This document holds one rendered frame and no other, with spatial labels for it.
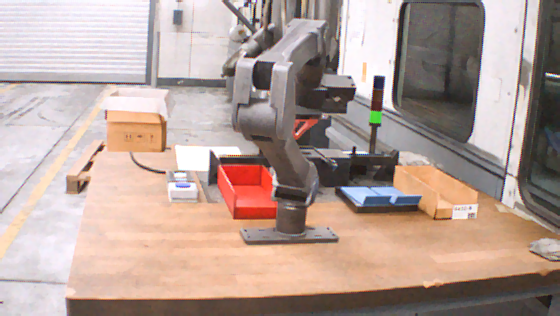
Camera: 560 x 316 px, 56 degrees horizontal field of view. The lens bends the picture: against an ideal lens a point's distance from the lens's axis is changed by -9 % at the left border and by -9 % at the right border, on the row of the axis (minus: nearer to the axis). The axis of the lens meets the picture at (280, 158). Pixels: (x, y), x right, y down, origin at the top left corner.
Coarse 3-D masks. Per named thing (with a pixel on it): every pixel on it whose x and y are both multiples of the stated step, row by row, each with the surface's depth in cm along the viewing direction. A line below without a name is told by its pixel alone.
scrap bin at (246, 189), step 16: (224, 176) 140; (240, 176) 152; (256, 176) 153; (272, 176) 143; (224, 192) 140; (240, 192) 146; (256, 192) 147; (240, 208) 128; (256, 208) 129; (272, 208) 130
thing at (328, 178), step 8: (272, 168) 160; (320, 168) 162; (328, 168) 157; (336, 168) 157; (344, 168) 158; (320, 176) 162; (328, 176) 157; (336, 176) 158; (344, 176) 158; (328, 184) 158; (336, 184) 159; (344, 184) 159
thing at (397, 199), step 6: (378, 192) 149; (384, 192) 149; (396, 192) 150; (396, 198) 139; (402, 198) 139; (408, 198) 139; (414, 198) 140; (420, 198) 140; (396, 204) 140; (402, 204) 140; (408, 204) 141; (414, 204) 141
